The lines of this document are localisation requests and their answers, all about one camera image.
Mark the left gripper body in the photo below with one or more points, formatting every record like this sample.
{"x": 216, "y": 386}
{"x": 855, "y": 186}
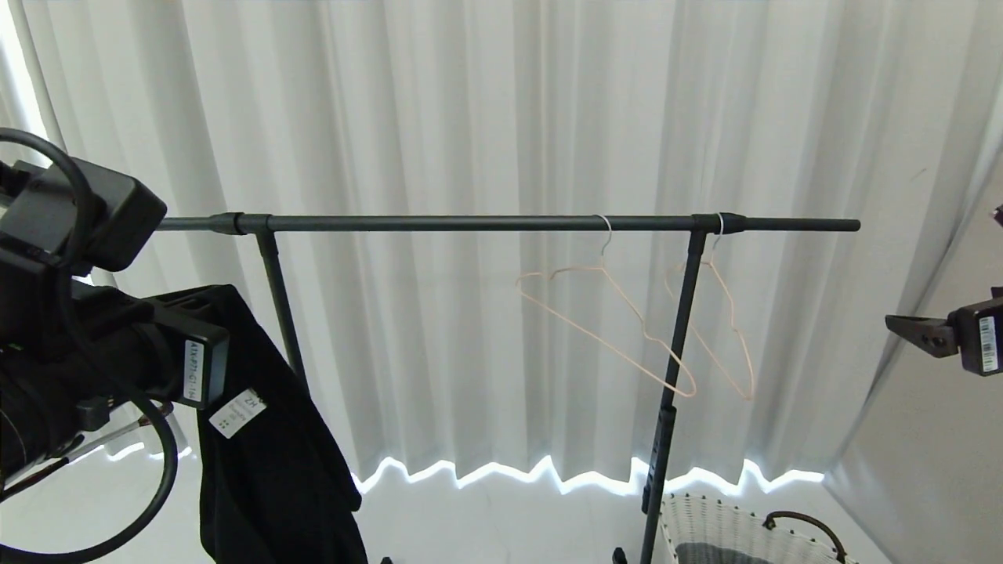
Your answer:
{"x": 117, "y": 360}

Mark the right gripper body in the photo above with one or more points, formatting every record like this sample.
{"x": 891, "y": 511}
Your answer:
{"x": 983, "y": 337}

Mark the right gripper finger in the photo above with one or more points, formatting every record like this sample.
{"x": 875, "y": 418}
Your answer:
{"x": 928, "y": 335}

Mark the black garment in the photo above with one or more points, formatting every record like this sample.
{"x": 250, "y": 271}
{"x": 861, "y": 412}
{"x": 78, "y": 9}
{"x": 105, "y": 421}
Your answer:
{"x": 266, "y": 486}

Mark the pink clothes hanger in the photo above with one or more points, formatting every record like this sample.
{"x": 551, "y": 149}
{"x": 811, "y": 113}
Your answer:
{"x": 602, "y": 265}
{"x": 718, "y": 223}

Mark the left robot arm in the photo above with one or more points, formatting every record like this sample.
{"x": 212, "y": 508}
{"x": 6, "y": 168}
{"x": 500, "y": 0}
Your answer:
{"x": 9, "y": 439}

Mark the white laundry basket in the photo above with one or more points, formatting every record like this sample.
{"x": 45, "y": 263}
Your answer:
{"x": 705, "y": 533}

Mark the black clothes rack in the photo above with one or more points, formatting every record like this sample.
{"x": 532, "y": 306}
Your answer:
{"x": 470, "y": 223}

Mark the white curtain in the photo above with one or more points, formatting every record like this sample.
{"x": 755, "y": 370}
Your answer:
{"x": 470, "y": 117}

